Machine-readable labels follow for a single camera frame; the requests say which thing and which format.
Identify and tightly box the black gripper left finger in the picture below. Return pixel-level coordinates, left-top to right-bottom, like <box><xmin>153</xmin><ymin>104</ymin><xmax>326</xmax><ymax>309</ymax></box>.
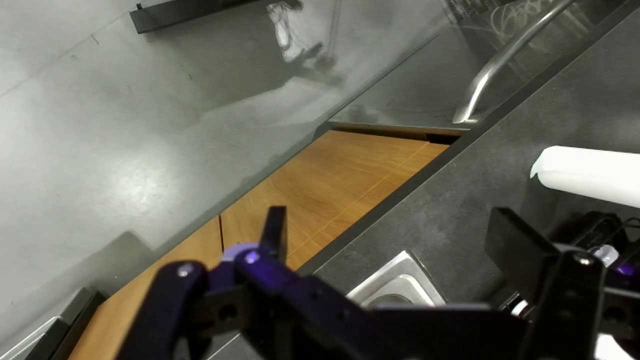
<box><xmin>119</xmin><ymin>205</ymin><xmax>377</xmax><ymax>360</ymax></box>

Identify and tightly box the black metal bar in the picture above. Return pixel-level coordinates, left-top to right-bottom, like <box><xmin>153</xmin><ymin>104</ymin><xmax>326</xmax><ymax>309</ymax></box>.
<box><xmin>129</xmin><ymin>0</ymin><xmax>259</xmax><ymax>36</ymax></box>

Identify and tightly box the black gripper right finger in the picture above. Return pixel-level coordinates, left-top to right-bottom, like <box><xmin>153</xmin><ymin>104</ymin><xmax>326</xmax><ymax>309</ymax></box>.
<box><xmin>485</xmin><ymin>207</ymin><xmax>611</xmax><ymax>360</ymax></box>

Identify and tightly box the stainless steel sink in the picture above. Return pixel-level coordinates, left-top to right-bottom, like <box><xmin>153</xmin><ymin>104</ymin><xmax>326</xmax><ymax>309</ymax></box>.
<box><xmin>347</xmin><ymin>248</ymin><xmax>449</xmax><ymax>310</ymax></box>

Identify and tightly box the wooden lower cabinet door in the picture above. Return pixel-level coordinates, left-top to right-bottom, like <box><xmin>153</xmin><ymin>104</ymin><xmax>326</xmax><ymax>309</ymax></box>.
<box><xmin>68</xmin><ymin>216</ymin><xmax>226</xmax><ymax>360</ymax></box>
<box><xmin>218</xmin><ymin>129</ymin><xmax>451</xmax><ymax>273</ymax></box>

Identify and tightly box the white paper towel roll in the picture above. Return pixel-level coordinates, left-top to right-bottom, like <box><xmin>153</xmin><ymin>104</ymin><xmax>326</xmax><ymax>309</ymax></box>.
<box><xmin>528</xmin><ymin>144</ymin><xmax>640</xmax><ymax>210</ymax></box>

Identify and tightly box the silver oven door handle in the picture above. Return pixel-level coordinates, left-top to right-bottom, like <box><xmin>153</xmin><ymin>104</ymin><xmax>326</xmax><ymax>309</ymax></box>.
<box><xmin>452</xmin><ymin>0</ymin><xmax>576</xmax><ymax>126</ymax></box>

